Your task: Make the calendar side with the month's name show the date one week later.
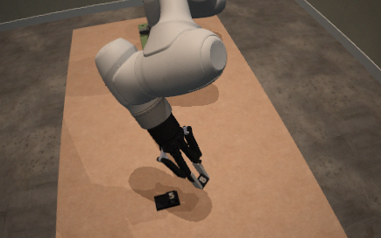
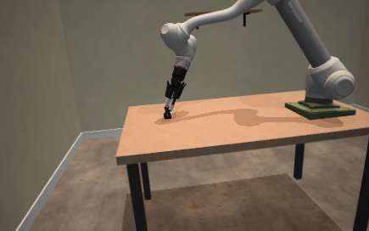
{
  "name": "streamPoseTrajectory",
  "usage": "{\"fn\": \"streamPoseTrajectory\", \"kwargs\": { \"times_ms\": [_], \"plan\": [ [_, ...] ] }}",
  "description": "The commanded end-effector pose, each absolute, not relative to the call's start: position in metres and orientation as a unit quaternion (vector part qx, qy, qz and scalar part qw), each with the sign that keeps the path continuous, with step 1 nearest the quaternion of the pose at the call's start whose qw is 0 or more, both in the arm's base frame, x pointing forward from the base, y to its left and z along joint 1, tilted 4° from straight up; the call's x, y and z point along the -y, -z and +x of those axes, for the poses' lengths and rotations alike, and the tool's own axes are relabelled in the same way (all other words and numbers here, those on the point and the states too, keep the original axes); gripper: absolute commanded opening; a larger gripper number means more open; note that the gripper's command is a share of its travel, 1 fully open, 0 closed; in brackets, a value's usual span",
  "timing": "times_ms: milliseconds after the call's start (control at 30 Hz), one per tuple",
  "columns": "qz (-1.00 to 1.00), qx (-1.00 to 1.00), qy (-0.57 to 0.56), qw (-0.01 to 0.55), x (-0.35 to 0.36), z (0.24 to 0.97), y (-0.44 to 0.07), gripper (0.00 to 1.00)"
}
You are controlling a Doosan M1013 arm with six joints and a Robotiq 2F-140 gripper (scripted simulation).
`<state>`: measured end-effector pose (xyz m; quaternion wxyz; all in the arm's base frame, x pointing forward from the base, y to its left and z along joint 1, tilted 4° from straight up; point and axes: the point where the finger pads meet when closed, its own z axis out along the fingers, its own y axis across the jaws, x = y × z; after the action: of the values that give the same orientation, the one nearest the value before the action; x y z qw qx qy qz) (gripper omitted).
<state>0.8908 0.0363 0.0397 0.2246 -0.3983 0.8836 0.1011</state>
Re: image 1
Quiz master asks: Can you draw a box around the black cube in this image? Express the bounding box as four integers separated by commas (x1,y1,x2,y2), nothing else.
166,190,178,205
198,173,209,189

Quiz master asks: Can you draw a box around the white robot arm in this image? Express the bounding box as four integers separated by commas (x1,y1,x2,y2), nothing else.
95,0,227,130

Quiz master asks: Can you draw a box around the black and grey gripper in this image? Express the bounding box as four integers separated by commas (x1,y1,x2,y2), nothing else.
147,113,210,189

